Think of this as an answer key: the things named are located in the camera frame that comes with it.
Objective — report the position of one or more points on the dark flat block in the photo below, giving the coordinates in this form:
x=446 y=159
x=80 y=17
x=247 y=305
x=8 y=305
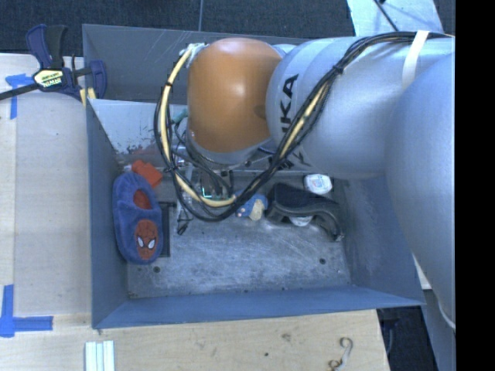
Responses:
x=166 y=230

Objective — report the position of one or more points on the small white object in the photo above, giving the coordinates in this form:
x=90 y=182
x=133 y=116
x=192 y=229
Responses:
x=301 y=220

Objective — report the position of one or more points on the red-orange block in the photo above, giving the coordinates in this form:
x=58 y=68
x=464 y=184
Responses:
x=147 y=171

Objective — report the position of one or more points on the blue slipper with red face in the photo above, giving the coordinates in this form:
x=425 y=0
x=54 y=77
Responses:
x=133 y=216

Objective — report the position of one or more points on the blue and yellow toy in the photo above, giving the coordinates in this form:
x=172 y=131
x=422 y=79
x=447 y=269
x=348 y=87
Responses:
x=253 y=205

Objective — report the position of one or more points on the pale wood flat board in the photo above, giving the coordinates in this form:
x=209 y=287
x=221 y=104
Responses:
x=50 y=207

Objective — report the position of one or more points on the grey metal bin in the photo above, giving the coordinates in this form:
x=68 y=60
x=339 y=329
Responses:
x=247 y=253

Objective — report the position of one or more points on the black curved object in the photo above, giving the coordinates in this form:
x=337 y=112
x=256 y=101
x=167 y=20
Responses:
x=294 y=201

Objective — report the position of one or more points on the white printed packet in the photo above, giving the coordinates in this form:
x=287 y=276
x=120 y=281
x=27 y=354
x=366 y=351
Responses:
x=318 y=184

